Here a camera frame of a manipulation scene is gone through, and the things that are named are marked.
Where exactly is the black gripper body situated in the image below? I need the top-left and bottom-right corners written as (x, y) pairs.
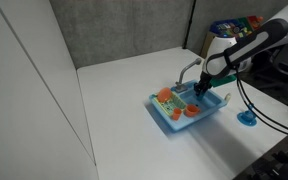
top-left (194, 71), bottom-right (214, 90)

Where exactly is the light blue toy sink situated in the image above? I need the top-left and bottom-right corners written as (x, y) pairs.
top-left (148, 79), bottom-right (227, 133)

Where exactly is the green box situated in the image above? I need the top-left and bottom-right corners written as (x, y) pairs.
top-left (210, 73), bottom-right (238, 89)

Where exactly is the grey toy faucet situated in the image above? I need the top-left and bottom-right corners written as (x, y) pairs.
top-left (174, 57), bottom-right (203, 94)

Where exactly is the yellow green dish rack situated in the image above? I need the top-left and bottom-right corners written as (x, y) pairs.
top-left (155, 91), bottom-right (188, 116)

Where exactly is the orange toy plate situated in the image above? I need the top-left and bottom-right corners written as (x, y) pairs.
top-left (156, 87), bottom-right (173, 104)

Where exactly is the blue toy plate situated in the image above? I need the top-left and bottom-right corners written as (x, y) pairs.
top-left (236, 110), bottom-right (258, 127)

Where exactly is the black stand pole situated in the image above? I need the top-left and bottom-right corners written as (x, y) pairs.
top-left (182, 0), bottom-right (197, 50)

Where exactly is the colourful toy shelf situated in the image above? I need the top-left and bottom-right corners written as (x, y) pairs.
top-left (209, 14), bottom-right (265, 41)

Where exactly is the black equipment rack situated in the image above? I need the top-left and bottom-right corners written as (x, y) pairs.
top-left (233, 123), bottom-right (288, 180)

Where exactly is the small orange handleless cup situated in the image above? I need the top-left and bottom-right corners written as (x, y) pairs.
top-left (171, 107), bottom-right (183, 121)

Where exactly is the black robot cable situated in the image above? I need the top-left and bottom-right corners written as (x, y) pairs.
top-left (234, 68), bottom-right (288, 139)

